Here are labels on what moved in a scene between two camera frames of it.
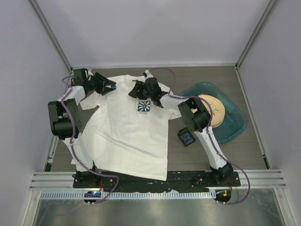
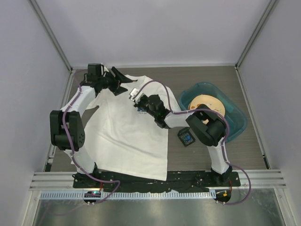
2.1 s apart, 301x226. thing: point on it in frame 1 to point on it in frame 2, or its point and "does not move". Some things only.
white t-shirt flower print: x=126 y=134 does not move
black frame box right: x=186 y=137 does not move
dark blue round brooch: x=186 y=138 does not move
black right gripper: x=139 y=85 to x=138 y=103
